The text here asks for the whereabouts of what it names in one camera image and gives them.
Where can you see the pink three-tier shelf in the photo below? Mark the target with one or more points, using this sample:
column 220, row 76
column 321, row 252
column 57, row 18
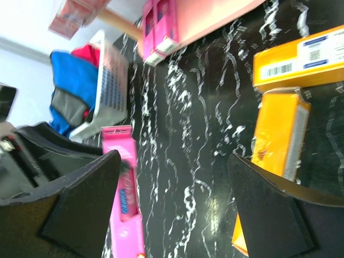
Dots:
column 195, row 19

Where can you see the white plastic basket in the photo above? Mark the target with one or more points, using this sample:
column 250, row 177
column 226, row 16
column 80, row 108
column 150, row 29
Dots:
column 111, row 95

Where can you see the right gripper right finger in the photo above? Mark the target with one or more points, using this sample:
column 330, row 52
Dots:
column 280, row 218

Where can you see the pink cloth in basket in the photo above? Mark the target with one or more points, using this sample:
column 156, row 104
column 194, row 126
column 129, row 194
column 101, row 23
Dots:
column 89, row 53

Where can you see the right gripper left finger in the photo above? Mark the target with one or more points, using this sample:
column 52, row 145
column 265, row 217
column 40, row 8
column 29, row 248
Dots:
column 67, row 217

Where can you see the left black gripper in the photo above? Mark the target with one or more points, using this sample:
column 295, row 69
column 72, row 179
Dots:
column 32, row 156

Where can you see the orange R&O toothpaste box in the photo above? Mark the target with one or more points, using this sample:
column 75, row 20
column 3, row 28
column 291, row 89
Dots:
column 278, row 139

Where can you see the pink BeYou box front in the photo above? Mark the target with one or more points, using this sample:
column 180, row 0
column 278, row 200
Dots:
column 126, row 219

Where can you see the orange barcode toothpaste box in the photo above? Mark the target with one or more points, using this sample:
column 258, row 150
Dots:
column 306, row 62

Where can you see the pink beyou box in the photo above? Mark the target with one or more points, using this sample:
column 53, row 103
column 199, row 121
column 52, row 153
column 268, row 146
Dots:
column 150, row 55
column 165, row 26
column 126, row 219

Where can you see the grey black-trimmed cloth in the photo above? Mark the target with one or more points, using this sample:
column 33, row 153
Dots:
column 69, row 106

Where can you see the pink BeYou box back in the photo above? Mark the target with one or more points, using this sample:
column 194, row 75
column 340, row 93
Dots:
column 150, row 55

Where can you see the blue cloth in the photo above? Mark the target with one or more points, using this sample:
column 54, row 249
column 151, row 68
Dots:
column 77, row 77

